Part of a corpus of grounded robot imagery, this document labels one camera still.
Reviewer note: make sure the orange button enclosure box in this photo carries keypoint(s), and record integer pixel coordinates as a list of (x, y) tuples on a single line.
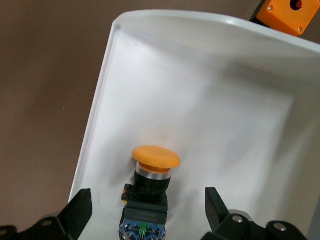
[(282, 15)]

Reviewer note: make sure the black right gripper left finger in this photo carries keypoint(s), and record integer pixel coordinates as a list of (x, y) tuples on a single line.
[(75, 215)]

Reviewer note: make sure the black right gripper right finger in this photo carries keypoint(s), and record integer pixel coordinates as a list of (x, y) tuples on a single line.
[(217, 215)]

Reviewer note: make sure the yellow mushroom push button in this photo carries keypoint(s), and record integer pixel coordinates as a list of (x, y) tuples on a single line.
[(155, 156)]

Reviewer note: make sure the white plastic drawer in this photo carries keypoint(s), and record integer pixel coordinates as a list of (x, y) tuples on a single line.
[(200, 100)]

